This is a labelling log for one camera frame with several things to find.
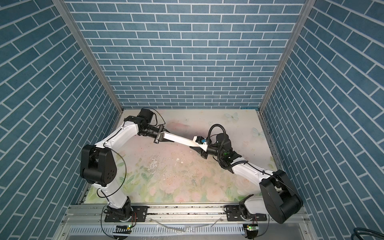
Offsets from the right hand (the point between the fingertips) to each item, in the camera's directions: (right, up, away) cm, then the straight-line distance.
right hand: (191, 141), depth 79 cm
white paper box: (-12, +4, -7) cm, 15 cm away
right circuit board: (+31, -43, -5) cm, 53 cm away
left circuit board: (-33, -42, -7) cm, 54 cm away
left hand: (-9, +4, 0) cm, 9 cm away
